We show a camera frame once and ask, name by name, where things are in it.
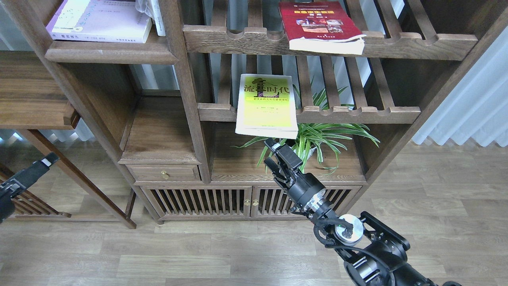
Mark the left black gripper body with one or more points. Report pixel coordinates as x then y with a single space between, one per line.
8 189

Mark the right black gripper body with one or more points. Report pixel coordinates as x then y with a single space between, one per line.
304 190

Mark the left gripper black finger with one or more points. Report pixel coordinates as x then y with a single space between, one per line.
24 179

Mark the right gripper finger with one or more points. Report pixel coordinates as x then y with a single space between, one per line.
273 146
278 170

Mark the yellow green paperback book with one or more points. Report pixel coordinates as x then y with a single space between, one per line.
266 106

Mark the white lavender paperback book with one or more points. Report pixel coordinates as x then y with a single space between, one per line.
115 21

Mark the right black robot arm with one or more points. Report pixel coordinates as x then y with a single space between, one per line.
373 254

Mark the white object on upper shelf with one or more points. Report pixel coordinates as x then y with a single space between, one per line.
152 9

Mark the white plant pot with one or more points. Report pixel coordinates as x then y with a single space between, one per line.
311 151

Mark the right slatted cabinet door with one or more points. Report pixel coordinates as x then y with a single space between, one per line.
272 203

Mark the dark wooden bookshelf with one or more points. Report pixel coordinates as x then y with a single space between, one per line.
170 100

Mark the small wooden drawer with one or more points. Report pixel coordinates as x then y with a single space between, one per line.
164 173

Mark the red paperback book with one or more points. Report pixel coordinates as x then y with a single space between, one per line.
322 27

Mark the white curtain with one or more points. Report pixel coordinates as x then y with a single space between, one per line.
477 108

